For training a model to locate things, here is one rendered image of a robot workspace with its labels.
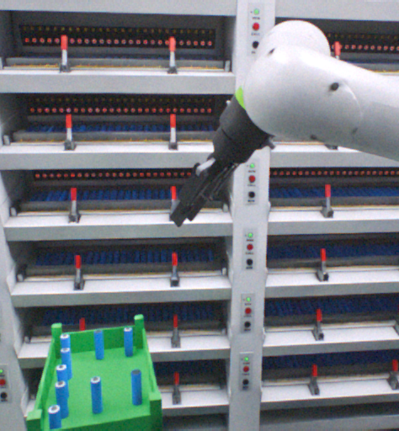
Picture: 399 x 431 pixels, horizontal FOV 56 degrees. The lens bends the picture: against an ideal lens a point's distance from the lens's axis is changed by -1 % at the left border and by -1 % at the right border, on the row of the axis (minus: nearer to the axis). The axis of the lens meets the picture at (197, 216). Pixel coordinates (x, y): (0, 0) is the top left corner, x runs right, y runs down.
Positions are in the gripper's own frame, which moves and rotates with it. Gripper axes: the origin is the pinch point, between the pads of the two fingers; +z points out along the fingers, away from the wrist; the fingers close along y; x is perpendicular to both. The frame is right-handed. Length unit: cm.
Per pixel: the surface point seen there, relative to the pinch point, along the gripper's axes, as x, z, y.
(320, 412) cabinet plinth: -65, 54, 44
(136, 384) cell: -19.9, 17.1, -22.3
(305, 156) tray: -3.0, -8.6, 40.3
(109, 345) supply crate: -8.8, 33.6, -13.7
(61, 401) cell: -13.8, 22.1, -32.7
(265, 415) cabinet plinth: -53, 62, 31
